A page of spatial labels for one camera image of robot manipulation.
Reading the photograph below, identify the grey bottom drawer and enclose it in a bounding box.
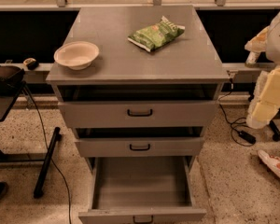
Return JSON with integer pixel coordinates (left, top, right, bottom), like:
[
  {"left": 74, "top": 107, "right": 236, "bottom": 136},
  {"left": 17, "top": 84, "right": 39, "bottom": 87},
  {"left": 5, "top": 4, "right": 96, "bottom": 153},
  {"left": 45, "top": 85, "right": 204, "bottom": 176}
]
[{"left": 78, "top": 156, "right": 206, "bottom": 224}]

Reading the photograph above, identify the grey drawer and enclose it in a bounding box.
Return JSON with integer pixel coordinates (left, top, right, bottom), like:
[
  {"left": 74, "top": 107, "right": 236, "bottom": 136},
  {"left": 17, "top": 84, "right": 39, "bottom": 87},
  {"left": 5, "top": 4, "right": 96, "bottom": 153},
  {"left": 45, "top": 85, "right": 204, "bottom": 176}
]
[
  {"left": 78, "top": 156, "right": 206, "bottom": 224},
  {"left": 76, "top": 127, "right": 204, "bottom": 158},
  {"left": 58, "top": 84, "right": 217, "bottom": 128}
]

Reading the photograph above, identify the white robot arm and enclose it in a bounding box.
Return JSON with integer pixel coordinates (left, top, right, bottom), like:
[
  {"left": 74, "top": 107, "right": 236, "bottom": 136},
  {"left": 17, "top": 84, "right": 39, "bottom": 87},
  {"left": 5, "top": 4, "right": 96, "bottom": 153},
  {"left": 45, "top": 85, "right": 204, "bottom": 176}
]
[{"left": 245, "top": 12, "right": 280, "bottom": 129}]

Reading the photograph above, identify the grey drawer cabinet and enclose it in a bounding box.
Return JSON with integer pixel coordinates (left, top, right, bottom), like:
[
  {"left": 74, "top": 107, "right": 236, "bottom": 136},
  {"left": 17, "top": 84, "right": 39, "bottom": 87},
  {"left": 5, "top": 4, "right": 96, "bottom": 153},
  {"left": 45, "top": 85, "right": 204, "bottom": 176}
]
[{"left": 46, "top": 5, "right": 231, "bottom": 173}]

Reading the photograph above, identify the grey top drawer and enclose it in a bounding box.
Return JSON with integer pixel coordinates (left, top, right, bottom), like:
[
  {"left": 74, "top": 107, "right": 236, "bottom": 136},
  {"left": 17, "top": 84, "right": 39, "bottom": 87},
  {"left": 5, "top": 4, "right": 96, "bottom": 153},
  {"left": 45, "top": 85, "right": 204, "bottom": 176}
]
[{"left": 58, "top": 84, "right": 217, "bottom": 128}]

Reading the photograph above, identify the grey middle drawer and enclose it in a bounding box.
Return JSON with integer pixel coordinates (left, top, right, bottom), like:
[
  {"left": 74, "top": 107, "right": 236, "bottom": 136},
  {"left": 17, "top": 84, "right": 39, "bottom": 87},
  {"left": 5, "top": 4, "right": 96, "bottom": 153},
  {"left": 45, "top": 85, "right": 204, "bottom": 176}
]
[{"left": 76, "top": 127, "right": 204, "bottom": 158}]

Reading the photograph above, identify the green chip bag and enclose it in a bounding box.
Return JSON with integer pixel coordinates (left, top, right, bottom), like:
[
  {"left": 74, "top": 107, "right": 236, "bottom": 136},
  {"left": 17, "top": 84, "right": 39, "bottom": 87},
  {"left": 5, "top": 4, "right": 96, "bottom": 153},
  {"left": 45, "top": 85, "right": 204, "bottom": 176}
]
[{"left": 128, "top": 16, "right": 185, "bottom": 52}]

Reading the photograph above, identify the white paper bowl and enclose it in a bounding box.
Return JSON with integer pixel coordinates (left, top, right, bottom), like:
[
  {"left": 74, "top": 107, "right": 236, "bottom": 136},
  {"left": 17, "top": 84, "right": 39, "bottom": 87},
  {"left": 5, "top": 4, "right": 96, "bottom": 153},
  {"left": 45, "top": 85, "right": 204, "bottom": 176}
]
[{"left": 54, "top": 41, "right": 100, "bottom": 70}]

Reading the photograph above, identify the yellow black tape measure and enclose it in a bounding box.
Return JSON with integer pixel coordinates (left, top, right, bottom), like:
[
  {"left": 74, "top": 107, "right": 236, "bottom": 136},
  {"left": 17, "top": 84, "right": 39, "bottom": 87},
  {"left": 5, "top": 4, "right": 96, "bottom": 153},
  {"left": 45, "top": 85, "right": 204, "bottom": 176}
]
[{"left": 23, "top": 58, "right": 39, "bottom": 70}]

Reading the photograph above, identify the small plastic bottle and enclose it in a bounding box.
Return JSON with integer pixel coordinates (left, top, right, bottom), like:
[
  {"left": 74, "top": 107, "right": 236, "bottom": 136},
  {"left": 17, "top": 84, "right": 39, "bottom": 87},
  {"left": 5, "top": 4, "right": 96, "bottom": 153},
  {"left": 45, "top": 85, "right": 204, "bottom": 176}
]
[{"left": 245, "top": 51, "right": 260, "bottom": 67}]

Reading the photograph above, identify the black bag on table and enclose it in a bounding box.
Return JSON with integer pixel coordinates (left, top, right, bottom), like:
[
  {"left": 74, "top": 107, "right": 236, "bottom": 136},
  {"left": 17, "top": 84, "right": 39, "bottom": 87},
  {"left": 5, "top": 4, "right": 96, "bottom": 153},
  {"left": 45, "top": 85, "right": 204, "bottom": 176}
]
[{"left": 0, "top": 65, "right": 25, "bottom": 96}]

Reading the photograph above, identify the black side table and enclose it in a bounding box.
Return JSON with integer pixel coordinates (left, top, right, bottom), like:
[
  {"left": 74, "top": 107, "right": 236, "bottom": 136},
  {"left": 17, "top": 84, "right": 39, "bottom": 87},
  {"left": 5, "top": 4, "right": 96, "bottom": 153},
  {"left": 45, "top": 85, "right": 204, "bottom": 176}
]
[{"left": 0, "top": 79, "right": 63, "bottom": 200}]

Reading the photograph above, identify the white red sneaker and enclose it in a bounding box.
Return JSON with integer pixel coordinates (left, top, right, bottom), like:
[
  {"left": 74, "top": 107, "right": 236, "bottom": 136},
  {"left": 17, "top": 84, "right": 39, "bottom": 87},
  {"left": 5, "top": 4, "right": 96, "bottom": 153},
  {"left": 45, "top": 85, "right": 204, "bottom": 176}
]
[{"left": 258, "top": 150, "right": 280, "bottom": 178}]

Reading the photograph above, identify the black power adapter with cable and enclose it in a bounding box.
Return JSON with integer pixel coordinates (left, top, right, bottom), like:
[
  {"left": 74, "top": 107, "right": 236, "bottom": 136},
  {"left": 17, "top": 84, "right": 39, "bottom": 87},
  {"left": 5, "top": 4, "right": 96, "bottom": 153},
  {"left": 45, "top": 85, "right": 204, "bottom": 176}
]
[{"left": 218, "top": 77, "right": 257, "bottom": 147}]

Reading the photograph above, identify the black cable on floor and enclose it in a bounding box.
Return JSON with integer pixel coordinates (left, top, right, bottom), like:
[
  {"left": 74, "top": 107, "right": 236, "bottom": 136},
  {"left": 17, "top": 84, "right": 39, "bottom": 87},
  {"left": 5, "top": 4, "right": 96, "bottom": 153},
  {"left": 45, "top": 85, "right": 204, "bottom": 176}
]
[{"left": 22, "top": 86, "right": 73, "bottom": 224}]

